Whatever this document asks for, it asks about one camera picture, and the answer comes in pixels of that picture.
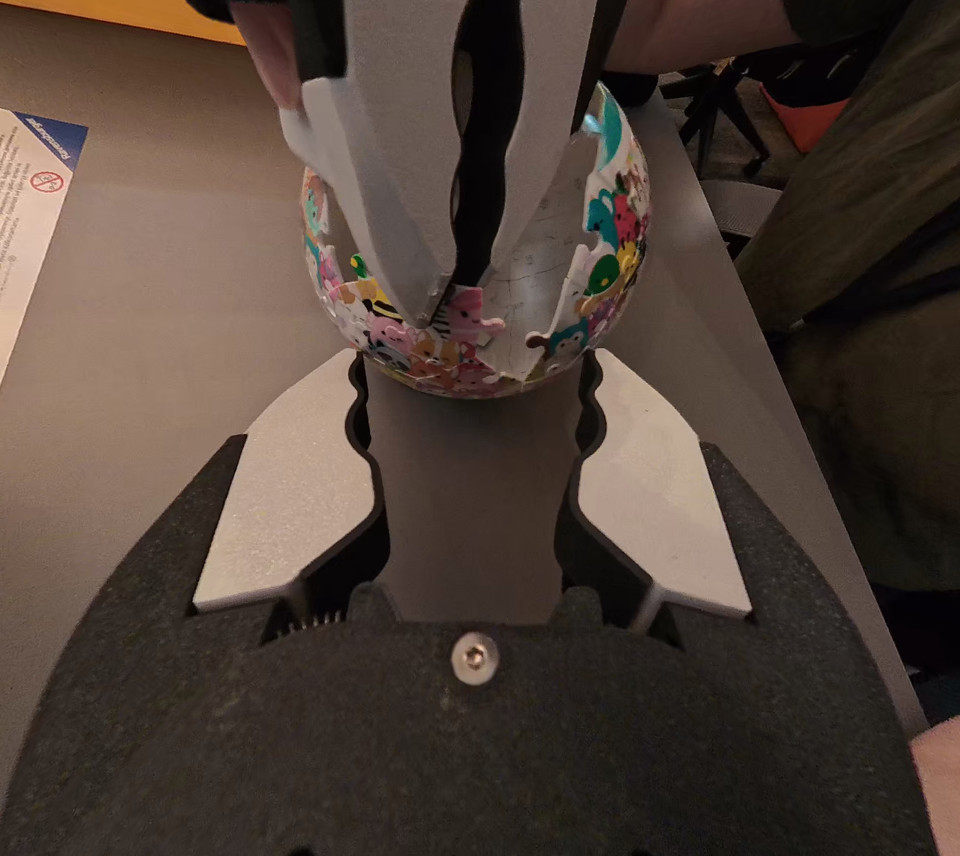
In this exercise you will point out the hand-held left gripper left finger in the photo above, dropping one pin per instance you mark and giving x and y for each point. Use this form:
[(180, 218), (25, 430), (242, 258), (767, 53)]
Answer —
[(292, 496)]

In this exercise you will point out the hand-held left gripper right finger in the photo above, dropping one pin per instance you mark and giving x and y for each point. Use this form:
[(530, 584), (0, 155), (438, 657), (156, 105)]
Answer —
[(660, 511)]

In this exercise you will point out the white instruction leaflet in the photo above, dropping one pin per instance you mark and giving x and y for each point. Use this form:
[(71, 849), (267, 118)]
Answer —
[(30, 211)]

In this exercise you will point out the person's left forearm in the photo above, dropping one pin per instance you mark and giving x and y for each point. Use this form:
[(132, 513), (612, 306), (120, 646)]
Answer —
[(941, 796)]

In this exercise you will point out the orange red cloth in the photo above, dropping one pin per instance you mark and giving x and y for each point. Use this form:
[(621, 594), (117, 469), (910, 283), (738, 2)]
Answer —
[(810, 118)]

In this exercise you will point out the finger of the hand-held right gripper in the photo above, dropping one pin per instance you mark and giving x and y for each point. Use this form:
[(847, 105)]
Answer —
[(555, 46), (405, 84)]

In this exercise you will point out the colourful puzzle ball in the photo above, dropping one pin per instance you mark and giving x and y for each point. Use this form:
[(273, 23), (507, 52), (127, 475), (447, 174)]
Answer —
[(607, 219)]

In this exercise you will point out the person's right hand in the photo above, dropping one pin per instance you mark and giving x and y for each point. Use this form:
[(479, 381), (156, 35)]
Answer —
[(270, 54)]

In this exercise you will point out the black chair base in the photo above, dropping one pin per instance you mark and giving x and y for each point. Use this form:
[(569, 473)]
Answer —
[(720, 99)]

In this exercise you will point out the grey chair armrest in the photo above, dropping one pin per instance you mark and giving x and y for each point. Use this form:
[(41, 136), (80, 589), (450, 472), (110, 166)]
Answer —
[(742, 204)]

